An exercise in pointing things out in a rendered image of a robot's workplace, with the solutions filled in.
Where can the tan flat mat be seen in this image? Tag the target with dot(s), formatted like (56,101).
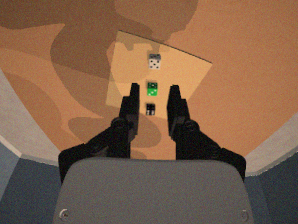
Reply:
(130,65)

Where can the white die with black pips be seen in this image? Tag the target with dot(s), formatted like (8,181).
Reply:
(154,61)

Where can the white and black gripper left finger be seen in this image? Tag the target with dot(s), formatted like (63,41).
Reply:
(117,138)

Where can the green die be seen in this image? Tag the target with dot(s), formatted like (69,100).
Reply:
(152,89)

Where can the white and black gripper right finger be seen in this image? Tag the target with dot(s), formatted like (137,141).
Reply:
(191,143)

